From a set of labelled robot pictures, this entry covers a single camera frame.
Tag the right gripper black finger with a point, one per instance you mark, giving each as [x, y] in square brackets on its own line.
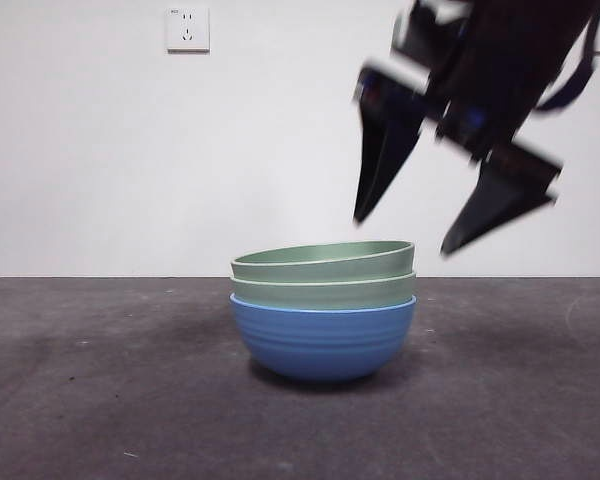
[380, 165]
[490, 210]

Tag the green ribbed bowl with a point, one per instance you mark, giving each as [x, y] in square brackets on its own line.
[320, 257]
[322, 292]

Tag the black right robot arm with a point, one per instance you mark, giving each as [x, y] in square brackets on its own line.
[530, 25]

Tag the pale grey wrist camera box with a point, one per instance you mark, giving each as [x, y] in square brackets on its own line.
[425, 40]

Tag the blue ribbed bowl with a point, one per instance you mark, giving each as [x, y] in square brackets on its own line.
[322, 340]

